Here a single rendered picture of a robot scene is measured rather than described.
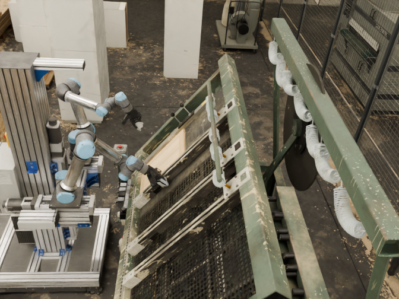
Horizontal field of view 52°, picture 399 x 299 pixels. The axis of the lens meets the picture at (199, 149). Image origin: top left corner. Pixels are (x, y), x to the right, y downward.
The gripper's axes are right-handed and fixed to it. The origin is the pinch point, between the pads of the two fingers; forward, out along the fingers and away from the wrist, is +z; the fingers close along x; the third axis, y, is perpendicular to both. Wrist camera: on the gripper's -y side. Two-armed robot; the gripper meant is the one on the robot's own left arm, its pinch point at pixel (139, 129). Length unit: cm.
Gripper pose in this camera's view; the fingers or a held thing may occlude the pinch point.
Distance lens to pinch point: 333.6
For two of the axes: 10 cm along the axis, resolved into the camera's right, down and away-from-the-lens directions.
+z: 4.1, 7.1, 5.7
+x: -0.4, -6.1, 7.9
